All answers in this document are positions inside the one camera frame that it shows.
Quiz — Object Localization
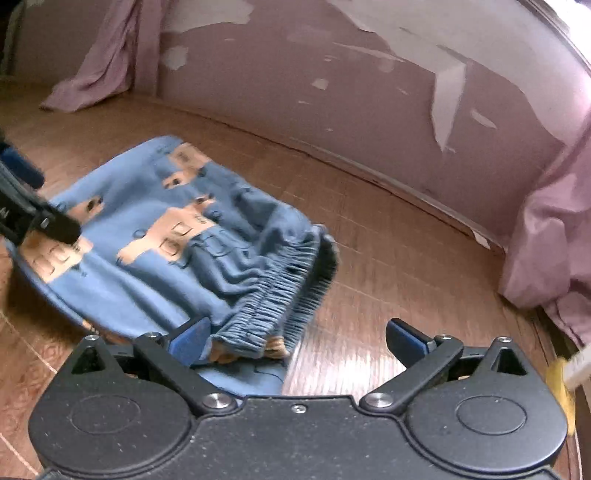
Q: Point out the blue orange patterned pants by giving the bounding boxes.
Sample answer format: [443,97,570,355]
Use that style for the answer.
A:
[9,136,339,397]

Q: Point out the yellow object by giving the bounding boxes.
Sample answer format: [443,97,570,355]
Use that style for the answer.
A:
[545,344,591,436]

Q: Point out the pink curtain left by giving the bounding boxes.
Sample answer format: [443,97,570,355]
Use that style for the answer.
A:
[41,0,169,113]

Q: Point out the pink curtain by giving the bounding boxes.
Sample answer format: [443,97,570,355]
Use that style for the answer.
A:
[41,0,169,113]
[499,119,590,347]

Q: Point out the pink curtain right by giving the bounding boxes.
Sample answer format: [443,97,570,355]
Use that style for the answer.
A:
[499,119,590,347]

